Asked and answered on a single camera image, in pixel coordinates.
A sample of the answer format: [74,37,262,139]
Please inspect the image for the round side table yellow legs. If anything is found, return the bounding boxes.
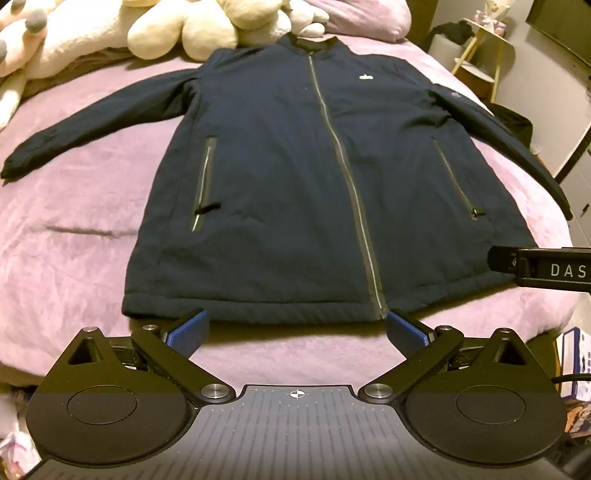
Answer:
[451,16,516,104]

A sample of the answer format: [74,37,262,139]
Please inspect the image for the off-white plush toy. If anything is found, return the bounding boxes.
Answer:
[285,0,329,38]

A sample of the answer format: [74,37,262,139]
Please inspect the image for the bed with purple blanket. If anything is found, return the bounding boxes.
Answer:
[0,32,583,384]

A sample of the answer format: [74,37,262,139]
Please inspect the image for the purple pillow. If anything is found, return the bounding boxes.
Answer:
[310,0,413,43]

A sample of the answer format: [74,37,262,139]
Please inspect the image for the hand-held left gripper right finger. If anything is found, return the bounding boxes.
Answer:
[357,309,546,403]

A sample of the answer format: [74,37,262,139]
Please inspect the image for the white and blue box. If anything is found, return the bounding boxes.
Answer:
[554,327,591,400]

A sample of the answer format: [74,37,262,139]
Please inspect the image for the navy zip jacket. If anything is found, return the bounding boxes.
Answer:
[0,36,574,323]

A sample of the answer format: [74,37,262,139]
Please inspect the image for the large black bag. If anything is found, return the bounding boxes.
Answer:
[488,102,537,151]

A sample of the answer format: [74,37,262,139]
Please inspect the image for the cream flower plush toy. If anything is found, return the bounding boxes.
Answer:
[119,0,293,62]

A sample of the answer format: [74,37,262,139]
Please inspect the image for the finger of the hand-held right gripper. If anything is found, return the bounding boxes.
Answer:
[488,246,520,278]

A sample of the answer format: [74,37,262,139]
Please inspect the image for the white round stool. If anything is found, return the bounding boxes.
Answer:
[428,34,468,71]

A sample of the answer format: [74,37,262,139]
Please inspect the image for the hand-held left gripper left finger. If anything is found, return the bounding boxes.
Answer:
[48,308,236,403]

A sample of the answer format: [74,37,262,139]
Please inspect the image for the pink and white plush toy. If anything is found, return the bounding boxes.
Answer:
[0,0,134,131]

